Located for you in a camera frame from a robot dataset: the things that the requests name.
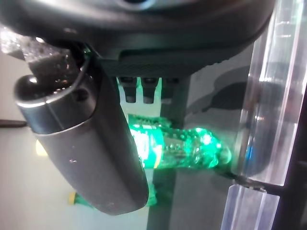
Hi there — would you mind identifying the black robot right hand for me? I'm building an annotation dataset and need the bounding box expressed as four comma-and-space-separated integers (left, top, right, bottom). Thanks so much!
0, 0, 275, 216

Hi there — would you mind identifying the green Sprite bottle yellow cap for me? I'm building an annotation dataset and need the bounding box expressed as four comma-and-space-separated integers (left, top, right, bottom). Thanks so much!
35, 126, 232, 170
127, 114, 172, 131

